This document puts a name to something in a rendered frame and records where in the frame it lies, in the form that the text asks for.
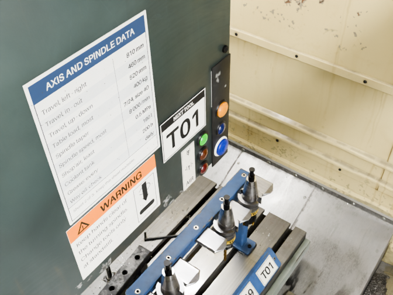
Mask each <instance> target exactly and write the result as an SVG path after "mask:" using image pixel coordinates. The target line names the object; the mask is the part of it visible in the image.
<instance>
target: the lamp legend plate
mask: <svg viewBox="0 0 393 295"><path fill-rule="evenodd" d="M181 162H182V180H183V189H184V191H185V190H186V189H187V188H188V187H189V186H190V185H191V184H192V183H193V182H194V181H195V180H196V179H195V148H194V141H193V142H192V143H191V144H190V145H188V146H187V147H186V148H185V149H184V150H183V151H182V152H181Z"/></svg>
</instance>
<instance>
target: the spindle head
mask: <svg viewBox="0 0 393 295"><path fill-rule="evenodd" d="M144 10H146V17H147V28H148V34H149V45H150V55H151V66H152V72H153V83H154V94H155V100H156V111H157V122H158V132H159V138H160V128H159V125H160V124H161V123H163V122H164V121H165V120H166V119H167V118H169V117H170V116H171V115H172V114H173V113H174V112H175V111H177V110H178V109H179V108H181V107H182V106H183V105H184V104H185V103H186V102H188V101H189V100H190V99H191V98H192V97H193V96H195V95H196V94H197V93H198V92H200V90H202V89H203V88H204V87H205V112H206V125H205V126H204V127H203V128H202V129H201V130H200V131H199V132H198V133H196V134H195V135H194V136H193V137H192V138H191V139H190V140H189V141H188V142H187V143H186V144H185V145H184V146H182V147H181V148H180V149H179V150H178V151H177V152H176V153H174V154H173V155H172V156H171V157H170V158H169V159H168V160H167V161H166V162H165V163H163V156H162V149H161V139H160V147H159V148H158V149H157V150H156V151H155V152H153V153H152V154H151V155H150V156H149V157H148V158H147V159H146V160H148V159H149V158H150V157H151V156H152V155H154V157H155V162H156V172H157V181H158V190H159V196H160V205H159V206H158V207H157V208H156V209H155V210H154V211H153V212H152V213H151V214H150V215H149V216H148V217H147V218H146V219H145V220H144V221H143V222H142V223H141V224H140V225H139V226H138V227H137V228H136V229H135V230H134V231H133V232H132V233H131V234H130V235H129V236H128V237H127V238H126V239H125V240H124V241H123V242H122V243H121V244H120V245H119V246H118V247H117V248H116V249H115V250H114V251H112V252H111V253H110V254H109V255H108V256H107V257H106V258H105V259H104V260H103V261H102V262H101V263H100V264H99V265H98V266H97V267H96V268H95V269H94V270H93V271H92V272H91V273H90V274H89V275H88V276H87V277H86V278H85V279H84V280H83V279H82V276H81V273H80V270H79V267H78V265H77V261H76V259H75V256H74V253H73V250H72V248H71V245H70V242H69V240H68V236H67V234H66V231H68V230H69V229H70V228H71V227H72V226H73V225H74V224H75V223H76V222H78V221H79V220H80V219H81V218H82V217H83V216H84V215H85V214H87V213H88V212H89V211H90V210H91V209H93V208H94V207H95V206H96V205H97V204H98V203H99V202H100V201H101V200H103V199H104V198H105V197H106V196H107V195H108V194H109V193H110V192H111V191H113V190H114V189H115V188H116V187H117V186H118V185H120V183H121V182H123V181H124V180H125V179H126V178H127V177H129V176H130V175H131V174H132V173H133V172H134V171H135V170H136V169H138V168H139V167H140V166H141V165H142V164H143V163H144V162H145V161H146V160H145V161H143V162H142V163H141V164H140V165H138V166H137V167H136V168H135V169H134V170H133V171H132V172H131V173H130V174H128V175H127V176H126V177H125V178H124V179H123V180H122V181H121V182H120V183H118V184H117V185H116V186H115V187H114V188H113V189H112V190H111V191H109V192H108V193H107V194H106V195H105V196H103V197H102V198H101V199H100V200H99V201H98V202H97V203H96V204H94V205H93V206H92V207H91V208H90V209H89V210H88V211H87V212H85V213H84V214H83V215H82V216H81V217H79V219H77V220H76V221H75V222H74V223H73V224H72V225H70V224H69V221H68V218H67V215H66V212H65V209H64V206H63V203H62V200H61V198H60V195H59V192H58V189H57V186H56V182H55V180H54V177H53V174H52V172H51V168H50V165H49V162H48V160H47V156H46V154H45V151H44V148H43V145H42V142H41V139H40V136H39V133H38V130H37V128H36V124H35V121H34V119H33V115H32V112H31V110H30V106H29V104H28V101H27V98H26V95H25V92H24V89H23V85H25V84H26V83H28V82H30V81H32V80H33V79H34V78H36V77H38V76H39V75H41V74H43V73H44V72H46V71H47V70H49V69H51V68H52V67H54V66H55V65H57V64H58V63H60V62H62V61H63V60H65V59H67V58H68V57H70V56H72V55H73V54H74V53H76V52H78V51H80V50H81V49H83V48H84V47H86V46H87V45H89V44H91V43H92V42H94V41H96V40H97V39H99V38H100V37H102V36H103V35H105V34H107V33H108V32H110V31H112V30H113V29H115V28H116V27H118V26H120V25H121V24H123V23H125V22H126V21H127V20H129V19H131V18H132V17H134V16H136V15H137V14H139V13H141V12H142V11H144ZM229 42H230V0H0V295H81V294H82V293H83V292H84V291H85V290H86V289H87V288H88V287H89V286H90V285H91V284H92V283H93V282H94V281H95V280H96V279H97V278H98V277H99V276H100V275H101V274H102V273H103V272H104V271H105V270H106V269H107V268H108V267H109V266H110V265H111V264H112V263H113V262H114V261H115V260H116V259H117V258H118V257H119V256H120V255H121V254H122V253H123V252H124V251H125V250H126V249H127V248H128V247H129V246H130V245H131V244H132V243H133V241H134V240H135V239H136V238H137V237H138V236H139V235H140V234H141V233H142V232H143V231H144V230H145V229H146V228H147V227H148V226H149V225H150V224H151V223H152V222H153V221H154V220H155V219H156V218H157V217H158V216H159V215H160V214H161V213H162V212H163V211H164V210H165V209H166V208H167V207H168V206H169V205H170V204H171V203H172V202H173V201H174V200H175V199H176V198H177V197H178V196H179V195H180V194H181V193H182V192H183V191H184V189H183V180H182V162H181V152H182V151H183V150H184V149H185V148H186V147H187V146H188V145H190V144H191V143H192V142H193V141H194V148H195V179H196V178H197V177H198V176H199V175H198V168H199V165H200V164H201V163H202V162H199V161H198V160H197V156H198V153H199V151H200V150H201V148H202V147H198V146H197V139H198V136H199V135H200V134H201V133H202V132H203V131H207V132H208V134H209V136H208V140H207V142H206V144H205V145H204V146H207V147H208V148H209V152H208V155H207V157H206V159H205V160H207V161H208V162H209V165H210V164H211V163H212V107H211V71H212V67H213V66H215V65H216V64H217V63H219V62H220V61H221V60H222V59H223V58H225V57H226V56H227V55H228V54H229Z"/></svg>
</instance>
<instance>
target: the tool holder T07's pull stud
mask: <svg viewBox="0 0 393 295"><path fill-rule="evenodd" d="M164 273H165V274H166V275H170V274H172V267H171V261H170V260H168V259H167V260H165V261H164Z"/></svg>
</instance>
